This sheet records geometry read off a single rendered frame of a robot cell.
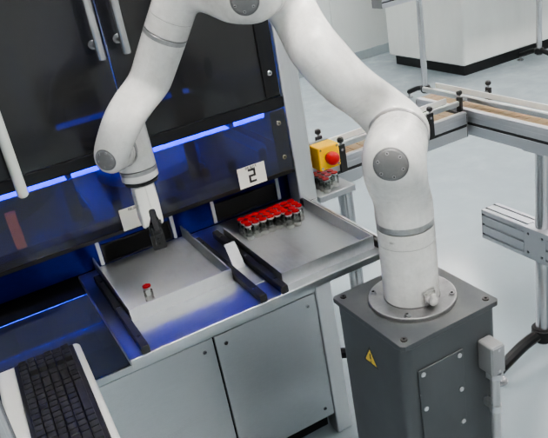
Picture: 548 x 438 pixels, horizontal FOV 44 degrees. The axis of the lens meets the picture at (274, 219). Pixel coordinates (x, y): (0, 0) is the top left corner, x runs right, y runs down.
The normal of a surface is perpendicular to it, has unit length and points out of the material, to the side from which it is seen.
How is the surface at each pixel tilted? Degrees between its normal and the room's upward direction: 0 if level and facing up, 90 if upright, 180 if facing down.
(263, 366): 90
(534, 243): 90
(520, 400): 0
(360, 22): 90
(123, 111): 57
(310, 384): 90
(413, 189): 129
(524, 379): 0
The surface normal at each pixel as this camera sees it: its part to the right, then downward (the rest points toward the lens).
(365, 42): 0.47, 0.30
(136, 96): 0.07, -0.26
